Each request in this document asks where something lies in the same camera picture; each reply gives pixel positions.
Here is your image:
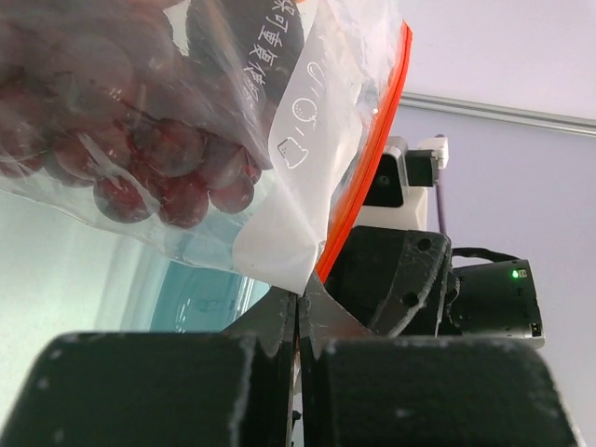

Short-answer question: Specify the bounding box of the clear zip top bag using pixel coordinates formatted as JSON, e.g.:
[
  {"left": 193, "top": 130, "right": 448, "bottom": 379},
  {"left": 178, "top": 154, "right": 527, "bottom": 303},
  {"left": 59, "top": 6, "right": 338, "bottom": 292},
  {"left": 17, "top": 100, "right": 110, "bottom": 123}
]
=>
[{"left": 1, "top": 1, "right": 412, "bottom": 293}]

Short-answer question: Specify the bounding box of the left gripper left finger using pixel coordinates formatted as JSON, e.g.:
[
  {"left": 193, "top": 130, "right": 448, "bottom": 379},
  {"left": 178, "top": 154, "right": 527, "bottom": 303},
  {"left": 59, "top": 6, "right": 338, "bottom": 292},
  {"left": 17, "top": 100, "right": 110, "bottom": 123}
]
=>
[{"left": 8, "top": 287, "right": 297, "bottom": 446}]

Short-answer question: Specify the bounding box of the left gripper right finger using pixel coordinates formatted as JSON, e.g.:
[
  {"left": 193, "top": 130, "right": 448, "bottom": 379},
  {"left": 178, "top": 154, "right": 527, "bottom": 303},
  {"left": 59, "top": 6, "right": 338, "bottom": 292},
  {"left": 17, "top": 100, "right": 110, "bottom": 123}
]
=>
[{"left": 297, "top": 276, "right": 582, "bottom": 446}]

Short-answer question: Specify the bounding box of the teal plastic bin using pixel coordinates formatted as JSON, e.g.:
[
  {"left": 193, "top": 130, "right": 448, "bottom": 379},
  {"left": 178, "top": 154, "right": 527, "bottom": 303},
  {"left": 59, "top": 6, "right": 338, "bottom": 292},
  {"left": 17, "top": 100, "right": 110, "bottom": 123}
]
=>
[{"left": 150, "top": 263, "right": 270, "bottom": 332}]

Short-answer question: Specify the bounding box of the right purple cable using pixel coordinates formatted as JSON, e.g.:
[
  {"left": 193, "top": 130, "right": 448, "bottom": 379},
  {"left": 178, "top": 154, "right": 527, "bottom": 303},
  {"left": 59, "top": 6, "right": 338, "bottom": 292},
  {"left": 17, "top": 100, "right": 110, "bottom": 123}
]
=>
[{"left": 430, "top": 133, "right": 453, "bottom": 234}]

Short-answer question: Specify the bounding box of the right aluminium frame post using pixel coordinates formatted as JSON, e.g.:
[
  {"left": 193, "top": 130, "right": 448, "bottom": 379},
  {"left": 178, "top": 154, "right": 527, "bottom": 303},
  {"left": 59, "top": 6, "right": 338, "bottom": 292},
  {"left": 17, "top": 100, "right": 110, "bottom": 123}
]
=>
[{"left": 400, "top": 93, "right": 595, "bottom": 138}]

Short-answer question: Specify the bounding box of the purple fake grape bunch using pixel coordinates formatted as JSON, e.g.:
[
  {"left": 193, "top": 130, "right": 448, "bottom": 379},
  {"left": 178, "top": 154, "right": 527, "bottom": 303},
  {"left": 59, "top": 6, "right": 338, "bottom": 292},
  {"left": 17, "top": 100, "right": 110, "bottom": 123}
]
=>
[{"left": 1, "top": 1, "right": 265, "bottom": 230}]

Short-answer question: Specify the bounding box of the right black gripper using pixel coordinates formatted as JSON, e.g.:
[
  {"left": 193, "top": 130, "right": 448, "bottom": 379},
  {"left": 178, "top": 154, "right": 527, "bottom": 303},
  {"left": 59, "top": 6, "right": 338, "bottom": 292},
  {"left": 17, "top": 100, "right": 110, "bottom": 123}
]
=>
[{"left": 325, "top": 226, "right": 545, "bottom": 349}]

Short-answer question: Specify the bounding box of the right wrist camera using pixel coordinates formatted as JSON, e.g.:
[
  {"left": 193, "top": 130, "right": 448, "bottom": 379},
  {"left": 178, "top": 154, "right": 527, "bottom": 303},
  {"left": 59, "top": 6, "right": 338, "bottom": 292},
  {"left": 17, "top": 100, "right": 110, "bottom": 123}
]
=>
[{"left": 354, "top": 134, "right": 449, "bottom": 234}]

